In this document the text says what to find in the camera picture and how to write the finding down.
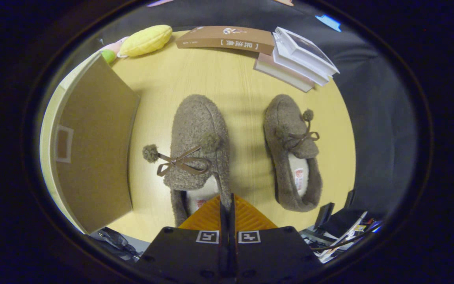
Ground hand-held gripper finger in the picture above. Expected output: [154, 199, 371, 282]
[134, 193, 229, 282]
[229, 193, 324, 281]

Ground yellow plush toy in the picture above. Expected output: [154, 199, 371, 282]
[119, 24, 173, 58]

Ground brown fuzzy slipper shoe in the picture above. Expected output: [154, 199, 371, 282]
[142, 94, 232, 227]
[263, 94, 324, 213]

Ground pile of cables and papers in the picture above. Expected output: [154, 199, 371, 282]
[302, 211, 383, 264]

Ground pink and green plush toy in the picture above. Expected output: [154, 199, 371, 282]
[100, 36, 130, 64]

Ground beige fabric storage box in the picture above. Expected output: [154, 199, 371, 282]
[39, 51, 141, 235]

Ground white book with portrait cover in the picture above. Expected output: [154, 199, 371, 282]
[275, 26, 341, 77]

